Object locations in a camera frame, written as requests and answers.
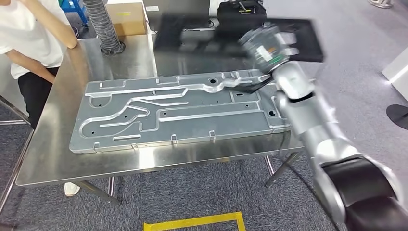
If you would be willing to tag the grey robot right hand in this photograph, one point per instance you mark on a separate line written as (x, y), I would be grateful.
(266, 51)

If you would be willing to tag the black plastic frame part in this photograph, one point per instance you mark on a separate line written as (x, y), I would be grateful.
(306, 41)

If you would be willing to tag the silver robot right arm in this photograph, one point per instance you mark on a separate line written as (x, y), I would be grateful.
(318, 127)

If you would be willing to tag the stainless steel workbench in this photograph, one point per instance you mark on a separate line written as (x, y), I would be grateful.
(95, 165)

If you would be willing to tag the black equipment bag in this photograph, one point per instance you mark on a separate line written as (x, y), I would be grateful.
(239, 17)

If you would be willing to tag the dark flat panel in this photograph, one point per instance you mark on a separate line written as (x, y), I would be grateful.
(175, 9)

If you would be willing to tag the grey metal fixture plate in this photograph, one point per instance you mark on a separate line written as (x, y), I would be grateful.
(191, 124)

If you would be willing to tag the silver round stand base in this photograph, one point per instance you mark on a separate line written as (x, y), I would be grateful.
(381, 3)

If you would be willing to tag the white box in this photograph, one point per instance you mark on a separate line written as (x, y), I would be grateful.
(398, 73)

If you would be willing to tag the brown cardboard box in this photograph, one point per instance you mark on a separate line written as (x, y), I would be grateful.
(130, 19)

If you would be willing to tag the black floor disc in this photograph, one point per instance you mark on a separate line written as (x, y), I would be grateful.
(400, 116)

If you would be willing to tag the person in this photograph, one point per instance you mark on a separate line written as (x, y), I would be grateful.
(28, 35)

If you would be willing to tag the blue metal frame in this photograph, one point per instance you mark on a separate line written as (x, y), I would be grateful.
(76, 8)

